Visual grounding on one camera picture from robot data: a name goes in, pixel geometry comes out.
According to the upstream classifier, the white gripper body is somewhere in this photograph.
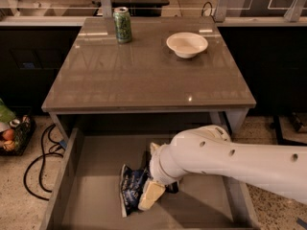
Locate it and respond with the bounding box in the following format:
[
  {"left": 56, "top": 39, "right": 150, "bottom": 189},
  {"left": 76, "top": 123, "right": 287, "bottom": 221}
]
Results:
[{"left": 150, "top": 146, "right": 178, "bottom": 185}]

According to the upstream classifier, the blue Kettle chip bag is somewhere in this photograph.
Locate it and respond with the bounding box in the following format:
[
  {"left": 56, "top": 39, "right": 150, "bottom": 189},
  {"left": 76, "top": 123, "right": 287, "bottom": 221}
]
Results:
[{"left": 119, "top": 164, "right": 180, "bottom": 219}]

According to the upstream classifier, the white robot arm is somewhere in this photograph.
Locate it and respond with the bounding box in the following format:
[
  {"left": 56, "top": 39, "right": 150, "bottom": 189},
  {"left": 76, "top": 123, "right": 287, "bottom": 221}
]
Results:
[{"left": 138, "top": 125, "right": 307, "bottom": 211}]

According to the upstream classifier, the grey open top drawer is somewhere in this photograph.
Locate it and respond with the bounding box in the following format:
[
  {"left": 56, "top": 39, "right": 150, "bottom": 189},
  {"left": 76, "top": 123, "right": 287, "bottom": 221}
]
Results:
[{"left": 40, "top": 113, "right": 259, "bottom": 230}]

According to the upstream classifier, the green bag in basket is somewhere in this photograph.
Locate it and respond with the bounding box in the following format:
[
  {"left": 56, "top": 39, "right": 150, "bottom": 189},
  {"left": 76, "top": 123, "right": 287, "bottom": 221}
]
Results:
[{"left": 0, "top": 99, "right": 15, "bottom": 123}]

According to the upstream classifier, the white bowl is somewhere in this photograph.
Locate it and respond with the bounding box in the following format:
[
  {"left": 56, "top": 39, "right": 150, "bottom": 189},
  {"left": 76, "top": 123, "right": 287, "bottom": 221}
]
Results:
[{"left": 166, "top": 33, "right": 208, "bottom": 58}]

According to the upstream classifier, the black wheeled stand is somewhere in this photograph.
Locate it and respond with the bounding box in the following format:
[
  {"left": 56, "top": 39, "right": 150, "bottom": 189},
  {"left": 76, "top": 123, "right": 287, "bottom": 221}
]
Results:
[{"left": 270, "top": 112, "right": 307, "bottom": 147}]

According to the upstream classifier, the green soda can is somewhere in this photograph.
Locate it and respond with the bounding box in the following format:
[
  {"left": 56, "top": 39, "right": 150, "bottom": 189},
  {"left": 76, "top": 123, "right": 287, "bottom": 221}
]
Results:
[{"left": 113, "top": 7, "right": 132, "bottom": 43}]

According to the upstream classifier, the black basket with fruit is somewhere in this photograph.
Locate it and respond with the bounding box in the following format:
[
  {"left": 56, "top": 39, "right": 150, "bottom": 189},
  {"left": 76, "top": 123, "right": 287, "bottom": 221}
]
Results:
[{"left": 0, "top": 115, "right": 35, "bottom": 156}]

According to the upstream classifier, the orange fruit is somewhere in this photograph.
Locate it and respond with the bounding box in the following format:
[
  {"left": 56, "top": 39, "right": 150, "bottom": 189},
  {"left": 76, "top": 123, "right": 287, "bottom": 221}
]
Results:
[{"left": 2, "top": 128, "right": 14, "bottom": 141}]

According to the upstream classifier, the black floor cable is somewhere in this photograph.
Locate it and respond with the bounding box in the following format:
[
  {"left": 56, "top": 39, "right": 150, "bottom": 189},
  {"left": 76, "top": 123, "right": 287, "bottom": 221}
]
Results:
[{"left": 23, "top": 124, "right": 65, "bottom": 202}]

